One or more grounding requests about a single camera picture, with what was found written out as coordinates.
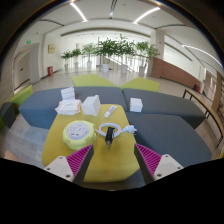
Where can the framed wall picture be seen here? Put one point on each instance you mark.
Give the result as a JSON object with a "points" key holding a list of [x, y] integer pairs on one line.
{"points": [[51, 48]]}

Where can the round yellow power strip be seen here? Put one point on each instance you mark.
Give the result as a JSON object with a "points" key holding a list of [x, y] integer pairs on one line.
{"points": [[71, 141]]}

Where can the wooden shelf unit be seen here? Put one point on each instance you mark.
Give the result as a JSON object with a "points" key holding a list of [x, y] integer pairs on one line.
{"points": [[219, 93]]}

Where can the white tube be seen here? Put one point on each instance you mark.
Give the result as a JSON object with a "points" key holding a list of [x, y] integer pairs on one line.
{"points": [[110, 111]]}

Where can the black charger block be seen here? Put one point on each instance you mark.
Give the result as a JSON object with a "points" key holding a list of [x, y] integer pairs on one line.
{"points": [[110, 135]]}

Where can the wooden bench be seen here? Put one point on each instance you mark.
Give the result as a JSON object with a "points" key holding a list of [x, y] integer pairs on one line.
{"points": [[200, 98]]}

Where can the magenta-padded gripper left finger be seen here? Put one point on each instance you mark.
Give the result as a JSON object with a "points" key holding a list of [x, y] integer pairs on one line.
{"points": [[76, 160]]}

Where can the long grey sofa seat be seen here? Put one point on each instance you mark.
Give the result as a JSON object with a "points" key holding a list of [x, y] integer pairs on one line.
{"points": [[36, 108]]}

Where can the red fire extinguisher box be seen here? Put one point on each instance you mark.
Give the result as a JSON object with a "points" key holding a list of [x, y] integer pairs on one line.
{"points": [[50, 71]]}

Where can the green bench seat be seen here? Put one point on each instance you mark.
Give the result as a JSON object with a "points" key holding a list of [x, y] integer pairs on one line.
{"points": [[20, 96]]}

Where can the green exit sign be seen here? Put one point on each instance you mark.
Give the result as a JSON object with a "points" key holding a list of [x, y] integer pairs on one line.
{"points": [[28, 42]]}

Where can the small white cube box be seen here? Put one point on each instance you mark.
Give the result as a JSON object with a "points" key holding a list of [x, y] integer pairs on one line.
{"points": [[136, 105]]}

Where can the ceiling strip lights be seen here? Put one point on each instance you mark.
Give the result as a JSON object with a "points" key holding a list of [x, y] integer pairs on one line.
{"points": [[78, 11]]}

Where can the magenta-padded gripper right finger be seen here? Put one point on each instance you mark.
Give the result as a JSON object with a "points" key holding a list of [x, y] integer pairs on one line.
{"points": [[149, 159]]}

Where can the white wipes packet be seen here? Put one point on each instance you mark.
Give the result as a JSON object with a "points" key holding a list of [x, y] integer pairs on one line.
{"points": [[68, 107]]}

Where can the potted plants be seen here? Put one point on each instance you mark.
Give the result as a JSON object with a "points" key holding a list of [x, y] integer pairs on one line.
{"points": [[106, 50]]}

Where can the dark grey seat block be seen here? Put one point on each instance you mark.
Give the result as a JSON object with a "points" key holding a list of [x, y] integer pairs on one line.
{"points": [[7, 114]]}

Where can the green sofa seat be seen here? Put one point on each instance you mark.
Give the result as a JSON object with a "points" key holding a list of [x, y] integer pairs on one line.
{"points": [[93, 80], [141, 85]]}

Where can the white tissue box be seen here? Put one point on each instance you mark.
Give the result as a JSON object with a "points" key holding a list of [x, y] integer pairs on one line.
{"points": [[90, 106]]}

